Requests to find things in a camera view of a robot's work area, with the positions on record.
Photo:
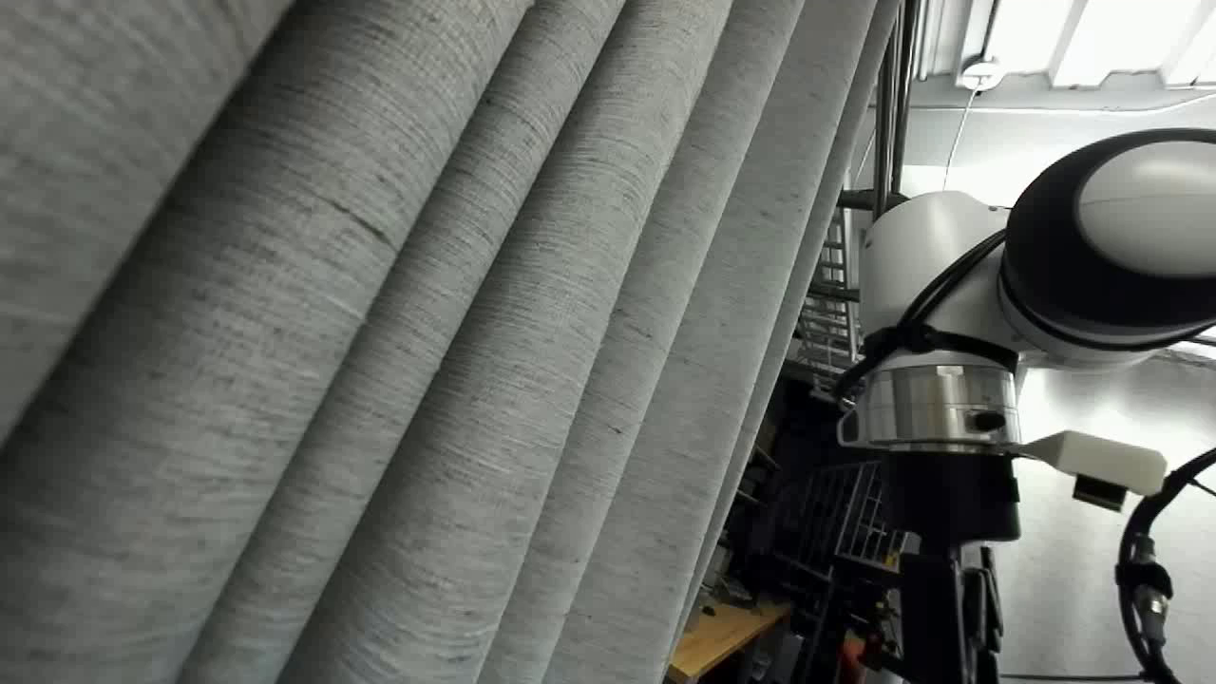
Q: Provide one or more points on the grey fabric curtain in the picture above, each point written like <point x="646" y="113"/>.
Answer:
<point x="381" y="382"/>

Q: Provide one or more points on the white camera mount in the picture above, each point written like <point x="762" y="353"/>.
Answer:
<point x="1095" y="459"/>

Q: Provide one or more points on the white ceiling smoke detector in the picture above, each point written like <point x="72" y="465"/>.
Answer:
<point x="977" y="75"/>

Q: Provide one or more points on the wooden table top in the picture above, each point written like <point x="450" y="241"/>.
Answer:
<point x="722" y="636"/>

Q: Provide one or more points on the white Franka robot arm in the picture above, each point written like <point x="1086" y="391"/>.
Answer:
<point x="924" y="241"/>

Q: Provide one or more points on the black metal bar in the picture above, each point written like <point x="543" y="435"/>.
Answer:
<point x="874" y="198"/>

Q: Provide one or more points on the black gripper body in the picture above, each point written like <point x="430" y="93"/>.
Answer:
<point x="951" y="495"/>

